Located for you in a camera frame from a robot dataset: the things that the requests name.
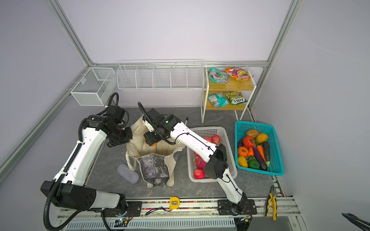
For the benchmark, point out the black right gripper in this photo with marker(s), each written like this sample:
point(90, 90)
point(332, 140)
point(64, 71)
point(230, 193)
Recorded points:
point(150, 139)

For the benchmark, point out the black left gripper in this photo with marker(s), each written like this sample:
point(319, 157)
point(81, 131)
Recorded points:
point(128, 137)

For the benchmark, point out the beige canvas grocery bag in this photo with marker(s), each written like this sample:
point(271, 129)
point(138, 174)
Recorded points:
point(156, 163)

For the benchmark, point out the red apple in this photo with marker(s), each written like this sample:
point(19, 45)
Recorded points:
point(208, 139)
point(199, 174)
point(216, 139)

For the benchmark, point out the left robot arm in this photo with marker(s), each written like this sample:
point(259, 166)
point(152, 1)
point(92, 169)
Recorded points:
point(67, 189)

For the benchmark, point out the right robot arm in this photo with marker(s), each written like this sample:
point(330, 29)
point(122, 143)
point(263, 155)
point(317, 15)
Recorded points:
point(171, 130)

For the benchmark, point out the teal pink snack bag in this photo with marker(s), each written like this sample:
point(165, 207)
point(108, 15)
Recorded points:
point(218, 76)

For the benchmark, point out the green Fox's candy bag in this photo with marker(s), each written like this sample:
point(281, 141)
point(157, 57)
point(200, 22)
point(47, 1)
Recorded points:
point(235, 97)

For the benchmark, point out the orange pink snack bag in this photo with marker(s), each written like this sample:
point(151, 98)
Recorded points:
point(238, 73)

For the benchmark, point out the grey fabric glasses case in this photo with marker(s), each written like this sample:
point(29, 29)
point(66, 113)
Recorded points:
point(130, 176)

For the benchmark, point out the white plastic basket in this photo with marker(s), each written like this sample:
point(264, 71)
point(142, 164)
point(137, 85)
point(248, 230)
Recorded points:
point(210, 132)

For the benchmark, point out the small white mesh basket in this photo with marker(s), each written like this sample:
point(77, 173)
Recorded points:
point(95, 86)

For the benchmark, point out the pink dragon fruit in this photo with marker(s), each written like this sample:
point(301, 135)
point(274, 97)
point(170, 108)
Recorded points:
point(199, 162)

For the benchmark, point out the yellow tape measure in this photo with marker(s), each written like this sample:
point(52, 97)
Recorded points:
point(174, 203)

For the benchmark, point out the small orange pumpkin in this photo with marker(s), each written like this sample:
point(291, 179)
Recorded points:
point(243, 152)

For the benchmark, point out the white and wood shelf rack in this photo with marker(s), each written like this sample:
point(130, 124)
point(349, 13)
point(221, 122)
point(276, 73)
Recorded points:
point(247, 88)

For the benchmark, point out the red tomato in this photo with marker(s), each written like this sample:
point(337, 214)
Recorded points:
point(248, 141)

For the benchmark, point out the yellow-brown potato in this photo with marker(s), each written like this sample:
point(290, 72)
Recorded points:
point(253, 133)

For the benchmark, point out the green bell pepper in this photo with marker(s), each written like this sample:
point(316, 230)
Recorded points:
point(253, 163)

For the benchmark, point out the orange carrot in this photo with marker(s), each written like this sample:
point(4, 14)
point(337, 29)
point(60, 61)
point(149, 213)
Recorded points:
point(261, 152)

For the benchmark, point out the yellow lemon in teal basket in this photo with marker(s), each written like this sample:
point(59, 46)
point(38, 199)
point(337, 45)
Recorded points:
point(262, 137)

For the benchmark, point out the dark green cucumber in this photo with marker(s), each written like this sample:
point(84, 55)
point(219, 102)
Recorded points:
point(267, 153)

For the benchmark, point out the purple eggplant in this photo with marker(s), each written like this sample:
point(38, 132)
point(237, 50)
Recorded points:
point(260, 159)

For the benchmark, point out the teal plastic basket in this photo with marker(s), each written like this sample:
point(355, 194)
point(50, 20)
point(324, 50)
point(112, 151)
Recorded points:
point(276, 164)

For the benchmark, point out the long white wire basket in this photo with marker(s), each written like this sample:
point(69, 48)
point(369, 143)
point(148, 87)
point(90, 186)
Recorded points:
point(160, 74)

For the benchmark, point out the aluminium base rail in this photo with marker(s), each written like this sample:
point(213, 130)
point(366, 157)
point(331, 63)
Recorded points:
point(155, 215)

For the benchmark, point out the yellow handled pliers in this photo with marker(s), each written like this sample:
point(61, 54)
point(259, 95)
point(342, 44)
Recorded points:
point(271, 204)

